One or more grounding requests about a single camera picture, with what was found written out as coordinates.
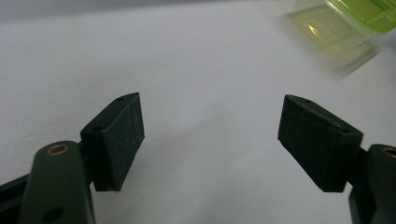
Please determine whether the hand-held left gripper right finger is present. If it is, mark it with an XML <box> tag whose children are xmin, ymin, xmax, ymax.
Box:
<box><xmin>276</xmin><ymin>94</ymin><xmax>396</xmax><ymax>224</ymax></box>

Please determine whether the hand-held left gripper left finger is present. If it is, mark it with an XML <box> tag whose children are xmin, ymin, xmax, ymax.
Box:
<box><xmin>17</xmin><ymin>91</ymin><xmax>146</xmax><ymax>224</ymax></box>

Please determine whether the clear plastic container green lid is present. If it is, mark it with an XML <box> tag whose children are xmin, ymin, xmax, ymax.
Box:
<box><xmin>288</xmin><ymin>0</ymin><xmax>396</xmax><ymax>78</ymax></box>

